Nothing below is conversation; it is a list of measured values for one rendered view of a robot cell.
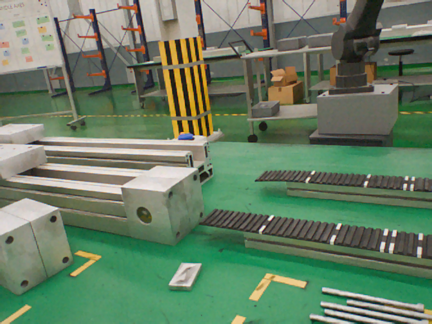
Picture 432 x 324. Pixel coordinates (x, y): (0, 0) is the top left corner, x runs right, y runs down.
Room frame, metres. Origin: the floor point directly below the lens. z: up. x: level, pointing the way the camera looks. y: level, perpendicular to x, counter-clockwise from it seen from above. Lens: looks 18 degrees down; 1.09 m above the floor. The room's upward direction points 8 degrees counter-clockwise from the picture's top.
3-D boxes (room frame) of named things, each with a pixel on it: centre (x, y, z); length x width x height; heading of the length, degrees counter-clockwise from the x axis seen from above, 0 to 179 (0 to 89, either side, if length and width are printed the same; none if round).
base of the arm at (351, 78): (1.07, -0.41, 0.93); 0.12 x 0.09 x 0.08; 65
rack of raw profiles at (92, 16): (10.87, 2.95, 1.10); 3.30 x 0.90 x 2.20; 57
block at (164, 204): (0.61, 0.09, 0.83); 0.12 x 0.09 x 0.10; 149
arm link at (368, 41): (1.05, -0.42, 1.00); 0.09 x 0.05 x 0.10; 6
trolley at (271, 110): (3.80, -0.84, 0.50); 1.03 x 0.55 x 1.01; 69
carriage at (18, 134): (1.12, 0.59, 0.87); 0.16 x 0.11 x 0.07; 59
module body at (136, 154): (0.99, 0.38, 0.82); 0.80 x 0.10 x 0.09; 59
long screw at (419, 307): (0.35, -0.15, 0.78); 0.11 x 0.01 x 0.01; 59
